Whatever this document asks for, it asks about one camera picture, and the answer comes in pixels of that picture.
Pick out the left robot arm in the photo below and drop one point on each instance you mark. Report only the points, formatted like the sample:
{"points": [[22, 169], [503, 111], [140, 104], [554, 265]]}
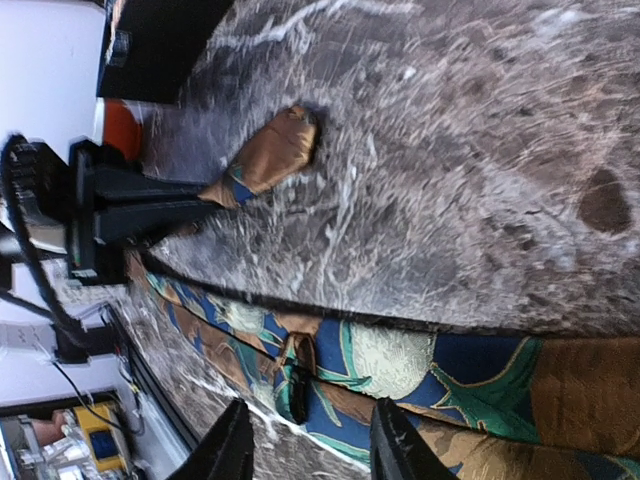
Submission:
{"points": [[36, 187]]}

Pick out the black tie storage box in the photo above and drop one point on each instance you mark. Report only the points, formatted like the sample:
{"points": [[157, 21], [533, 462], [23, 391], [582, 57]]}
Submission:
{"points": [[150, 47]]}

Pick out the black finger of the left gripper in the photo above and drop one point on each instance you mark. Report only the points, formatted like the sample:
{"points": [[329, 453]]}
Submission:
{"points": [[120, 186]]}

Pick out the camouflage patterned necktie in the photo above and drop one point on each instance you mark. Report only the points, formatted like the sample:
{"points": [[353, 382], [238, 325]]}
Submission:
{"points": [[485, 280]]}

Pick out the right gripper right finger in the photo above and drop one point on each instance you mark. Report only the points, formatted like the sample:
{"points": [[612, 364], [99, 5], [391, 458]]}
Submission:
{"points": [[397, 450]]}

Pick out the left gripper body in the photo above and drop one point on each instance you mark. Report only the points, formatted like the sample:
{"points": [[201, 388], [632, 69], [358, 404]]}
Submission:
{"points": [[90, 262]]}

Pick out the black front rail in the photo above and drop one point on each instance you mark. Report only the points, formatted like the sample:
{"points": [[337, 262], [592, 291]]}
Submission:
{"points": [[143, 376]]}

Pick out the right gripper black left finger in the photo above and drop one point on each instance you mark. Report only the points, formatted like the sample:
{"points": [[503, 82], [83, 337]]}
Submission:
{"points": [[226, 452]]}

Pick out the white and orange bowl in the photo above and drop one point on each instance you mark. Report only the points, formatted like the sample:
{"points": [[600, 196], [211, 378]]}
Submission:
{"points": [[119, 124]]}

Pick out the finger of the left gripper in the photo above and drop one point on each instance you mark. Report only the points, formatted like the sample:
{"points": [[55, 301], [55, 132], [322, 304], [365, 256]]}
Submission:
{"points": [[119, 223]]}

